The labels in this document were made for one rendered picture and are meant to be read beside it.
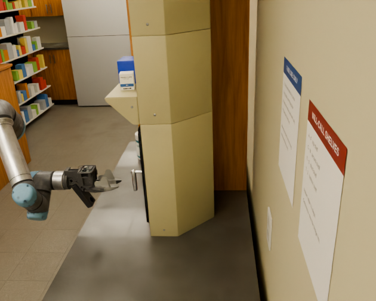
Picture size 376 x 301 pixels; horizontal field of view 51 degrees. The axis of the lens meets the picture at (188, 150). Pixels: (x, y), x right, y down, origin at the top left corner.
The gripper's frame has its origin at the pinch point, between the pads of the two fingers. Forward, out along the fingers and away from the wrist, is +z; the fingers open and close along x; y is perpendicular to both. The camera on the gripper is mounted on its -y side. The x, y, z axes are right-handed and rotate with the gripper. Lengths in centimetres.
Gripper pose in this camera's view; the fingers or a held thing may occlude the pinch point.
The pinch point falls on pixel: (117, 185)
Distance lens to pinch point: 156.6
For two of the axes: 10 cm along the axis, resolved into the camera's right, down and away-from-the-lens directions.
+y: -0.4, -9.2, -3.9
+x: 0.8, -4.0, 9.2
